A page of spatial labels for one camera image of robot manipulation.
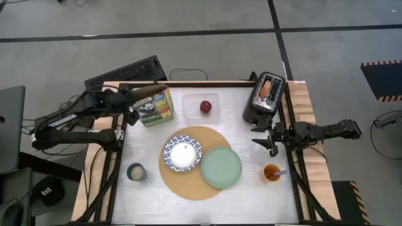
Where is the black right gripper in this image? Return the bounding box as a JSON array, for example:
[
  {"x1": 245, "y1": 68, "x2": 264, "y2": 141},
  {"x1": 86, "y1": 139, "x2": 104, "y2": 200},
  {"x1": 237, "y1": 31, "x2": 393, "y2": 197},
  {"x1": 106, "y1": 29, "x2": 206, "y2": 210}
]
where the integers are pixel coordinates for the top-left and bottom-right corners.
[{"x1": 250, "y1": 116, "x2": 296, "y2": 158}]

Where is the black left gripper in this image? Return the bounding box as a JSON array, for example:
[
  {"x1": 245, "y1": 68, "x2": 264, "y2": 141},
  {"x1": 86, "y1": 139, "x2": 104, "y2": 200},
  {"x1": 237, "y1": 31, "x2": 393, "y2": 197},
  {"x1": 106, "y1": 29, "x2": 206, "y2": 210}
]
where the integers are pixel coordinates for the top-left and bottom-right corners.
[{"x1": 105, "y1": 89, "x2": 141, "y2": 126}]

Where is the colourful panda cereal box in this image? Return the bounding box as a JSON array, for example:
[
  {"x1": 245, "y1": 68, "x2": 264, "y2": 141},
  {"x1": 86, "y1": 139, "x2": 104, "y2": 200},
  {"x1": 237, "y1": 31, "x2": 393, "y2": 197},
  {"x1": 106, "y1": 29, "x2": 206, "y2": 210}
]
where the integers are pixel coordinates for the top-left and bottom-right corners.
[{"x1": 131, "y1": 83, "x2": 175, "y2": 127}]

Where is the toasted bagel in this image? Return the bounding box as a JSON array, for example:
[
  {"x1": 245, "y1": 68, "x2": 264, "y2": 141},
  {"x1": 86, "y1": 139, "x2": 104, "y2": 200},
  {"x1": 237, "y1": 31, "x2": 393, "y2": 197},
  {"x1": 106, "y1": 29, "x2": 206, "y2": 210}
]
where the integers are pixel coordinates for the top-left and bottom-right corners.
[{"x1": 259, "y1": 80, "x2": 272, "y2": 99}]

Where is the red apple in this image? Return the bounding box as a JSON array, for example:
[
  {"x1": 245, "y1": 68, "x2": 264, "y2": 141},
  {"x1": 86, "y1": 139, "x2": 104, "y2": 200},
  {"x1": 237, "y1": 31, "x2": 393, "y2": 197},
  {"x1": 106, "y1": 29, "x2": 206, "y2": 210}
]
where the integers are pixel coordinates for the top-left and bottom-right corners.
[{"x1": 199, "y1": 100, "x2": 213, "y2": 115}]

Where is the black two-slot toaster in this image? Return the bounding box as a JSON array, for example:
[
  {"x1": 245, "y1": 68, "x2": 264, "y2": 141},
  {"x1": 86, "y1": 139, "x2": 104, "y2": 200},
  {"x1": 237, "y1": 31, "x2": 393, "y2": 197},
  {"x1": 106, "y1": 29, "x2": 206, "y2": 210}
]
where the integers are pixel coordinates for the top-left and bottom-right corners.
[{"x1": 242, "y1": 71, "x2": 286, "y2": 125}]

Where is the orange cup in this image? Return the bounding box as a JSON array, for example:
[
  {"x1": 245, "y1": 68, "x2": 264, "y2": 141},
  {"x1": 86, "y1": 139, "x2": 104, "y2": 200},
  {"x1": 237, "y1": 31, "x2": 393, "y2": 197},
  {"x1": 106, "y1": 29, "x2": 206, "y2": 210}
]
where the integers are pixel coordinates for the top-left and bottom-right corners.
[{"x1": 261, "y1": 163, "x2": 283, "y2": 183}]

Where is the black perforated panel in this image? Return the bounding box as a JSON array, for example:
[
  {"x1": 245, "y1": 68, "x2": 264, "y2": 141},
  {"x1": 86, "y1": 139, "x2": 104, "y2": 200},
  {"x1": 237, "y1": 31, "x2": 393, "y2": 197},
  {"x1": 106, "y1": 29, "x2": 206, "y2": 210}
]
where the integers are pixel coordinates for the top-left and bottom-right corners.
[{"x1": 84, "y1": 55, "x2": 168, "y2": 92}]

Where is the pale green plate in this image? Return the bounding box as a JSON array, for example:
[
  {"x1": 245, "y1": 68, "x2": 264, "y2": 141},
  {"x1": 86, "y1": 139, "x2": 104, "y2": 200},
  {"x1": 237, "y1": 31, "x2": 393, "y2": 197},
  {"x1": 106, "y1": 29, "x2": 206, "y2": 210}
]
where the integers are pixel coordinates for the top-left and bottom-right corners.
[{"x1": 200, "y1": 146, "x2": 242, "y2": 190}]

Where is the dark blue cup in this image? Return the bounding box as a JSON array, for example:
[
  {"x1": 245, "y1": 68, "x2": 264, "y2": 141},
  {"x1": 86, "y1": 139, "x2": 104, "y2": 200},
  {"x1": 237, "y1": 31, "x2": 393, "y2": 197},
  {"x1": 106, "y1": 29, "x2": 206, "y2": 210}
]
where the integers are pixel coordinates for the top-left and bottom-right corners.
[{"x1": 126, "y1": 162, "x2": 148, "y2": 182}]

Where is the blue white patterned bowl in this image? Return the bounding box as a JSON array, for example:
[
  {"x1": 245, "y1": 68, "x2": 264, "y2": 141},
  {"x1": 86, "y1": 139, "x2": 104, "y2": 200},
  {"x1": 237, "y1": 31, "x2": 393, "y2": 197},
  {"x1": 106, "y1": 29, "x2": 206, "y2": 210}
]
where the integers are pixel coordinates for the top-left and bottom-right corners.
[{"x1": 163, "y1": 134, "x2": 203, "y2": 173}]

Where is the clear plastic container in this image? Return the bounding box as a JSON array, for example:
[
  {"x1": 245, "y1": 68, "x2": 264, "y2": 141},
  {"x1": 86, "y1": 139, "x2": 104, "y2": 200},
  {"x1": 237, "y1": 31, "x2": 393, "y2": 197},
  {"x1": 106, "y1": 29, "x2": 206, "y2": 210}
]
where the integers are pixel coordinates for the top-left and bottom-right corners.
[{"x1": 182, "y1": 92, "x2": 221, "y2": 125}]

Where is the round woven tan placemat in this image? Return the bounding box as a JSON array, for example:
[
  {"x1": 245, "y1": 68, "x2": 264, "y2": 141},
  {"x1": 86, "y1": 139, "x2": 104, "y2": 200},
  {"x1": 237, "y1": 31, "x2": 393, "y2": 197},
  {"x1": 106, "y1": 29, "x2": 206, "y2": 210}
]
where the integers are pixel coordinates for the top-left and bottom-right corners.
[{"x1": 158, "y1": 126, "x2": 233, "y2": 201}]

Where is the dark hazard-striped floor mat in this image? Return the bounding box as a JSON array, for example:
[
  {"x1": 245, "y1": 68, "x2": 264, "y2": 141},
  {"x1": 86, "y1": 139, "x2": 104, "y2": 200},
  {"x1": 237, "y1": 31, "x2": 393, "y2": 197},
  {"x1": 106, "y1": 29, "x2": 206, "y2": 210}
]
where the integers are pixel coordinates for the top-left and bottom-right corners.
[
  {"x1": 360, "y1": 59, "x2": 402, "y2": 103},
  {"x1": 332, "y1": 180, "x2": 372, "y2": 225}
]

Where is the black cap with logo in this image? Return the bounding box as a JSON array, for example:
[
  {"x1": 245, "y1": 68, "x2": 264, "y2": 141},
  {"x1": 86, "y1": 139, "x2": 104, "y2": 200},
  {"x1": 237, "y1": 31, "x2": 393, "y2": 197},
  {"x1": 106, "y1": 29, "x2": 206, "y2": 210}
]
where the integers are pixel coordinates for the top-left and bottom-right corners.
[{"x1": 33, "y1": 176, "x2": 66, "y2": 207}]

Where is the grey laptop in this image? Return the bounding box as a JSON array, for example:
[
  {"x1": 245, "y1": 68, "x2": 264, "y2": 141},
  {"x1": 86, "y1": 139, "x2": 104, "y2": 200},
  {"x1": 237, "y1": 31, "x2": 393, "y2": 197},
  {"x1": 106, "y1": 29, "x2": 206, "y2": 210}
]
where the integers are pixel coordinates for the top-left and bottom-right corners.
[{"x1": 0, "y1": 85, "x2": 26, "y2": 175}]

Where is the black cable bundle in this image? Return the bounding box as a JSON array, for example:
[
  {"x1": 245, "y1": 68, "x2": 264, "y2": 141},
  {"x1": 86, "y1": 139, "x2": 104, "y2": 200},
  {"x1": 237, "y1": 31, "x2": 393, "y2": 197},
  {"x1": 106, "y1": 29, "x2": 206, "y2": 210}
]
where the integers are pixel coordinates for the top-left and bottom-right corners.
[{"x1": 80, "y1": 146, "x2": 106, "y2": 208}]

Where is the black floor cable loop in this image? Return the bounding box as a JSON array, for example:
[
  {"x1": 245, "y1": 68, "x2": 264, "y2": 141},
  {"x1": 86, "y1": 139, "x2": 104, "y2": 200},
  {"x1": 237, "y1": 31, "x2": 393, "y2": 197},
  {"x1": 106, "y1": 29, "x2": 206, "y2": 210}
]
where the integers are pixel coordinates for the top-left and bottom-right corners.
[{"x1": 169, "y1": 67, "x2": 209, "y2": 82}]

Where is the black aluminium table frame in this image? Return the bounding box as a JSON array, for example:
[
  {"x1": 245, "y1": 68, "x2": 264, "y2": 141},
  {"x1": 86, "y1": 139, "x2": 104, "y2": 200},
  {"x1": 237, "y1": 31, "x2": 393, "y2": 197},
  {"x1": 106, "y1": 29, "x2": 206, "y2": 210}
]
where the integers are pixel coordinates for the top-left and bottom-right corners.
[{"x1": 73, "y1": 80, "x2": 339, "y2": 226}]

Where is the black cable with grey plug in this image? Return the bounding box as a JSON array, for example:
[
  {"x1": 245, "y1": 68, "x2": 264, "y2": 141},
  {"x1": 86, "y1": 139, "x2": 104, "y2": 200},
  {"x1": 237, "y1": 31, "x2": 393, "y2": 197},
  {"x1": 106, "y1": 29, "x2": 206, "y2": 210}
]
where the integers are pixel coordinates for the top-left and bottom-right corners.
[{"x1": 369, "y1": 109, "x2": 402, "y2": 161}]

